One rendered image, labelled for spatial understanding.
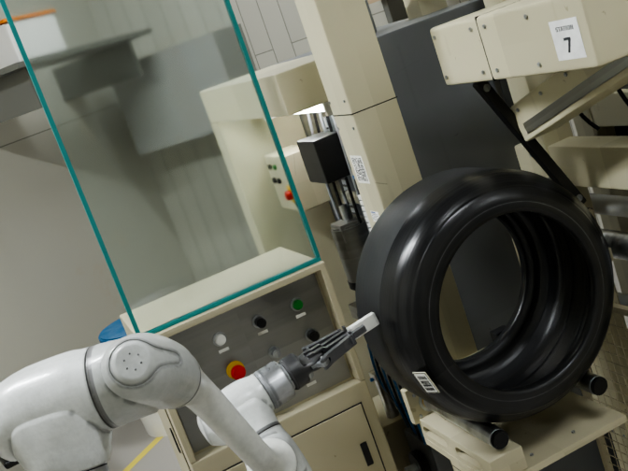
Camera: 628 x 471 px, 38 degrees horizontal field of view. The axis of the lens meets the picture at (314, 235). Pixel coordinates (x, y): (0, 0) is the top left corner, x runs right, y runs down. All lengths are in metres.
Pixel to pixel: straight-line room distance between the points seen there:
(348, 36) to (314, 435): 1.11
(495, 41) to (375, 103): 0.36
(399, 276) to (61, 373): 0.82
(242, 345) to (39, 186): 3.43
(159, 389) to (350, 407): 1.35
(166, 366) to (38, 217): 4.43
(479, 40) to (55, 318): 4.02
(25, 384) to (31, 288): 4.18
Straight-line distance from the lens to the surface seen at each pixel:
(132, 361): 1.35
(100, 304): 6.01
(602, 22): 1.85
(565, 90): 2.18
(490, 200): 1.99
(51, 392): 1.41
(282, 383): 1.93
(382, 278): 2.00
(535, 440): 2.28
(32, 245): 5.67
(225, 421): 1.67
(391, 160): 2.29
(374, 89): 2.27
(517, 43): 2.03
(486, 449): 2.17
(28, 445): 1.44
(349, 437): 2.68
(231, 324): 2.54
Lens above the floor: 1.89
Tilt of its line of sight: 12 degrees down
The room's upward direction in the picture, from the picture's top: 20 degrees counter-clockwise
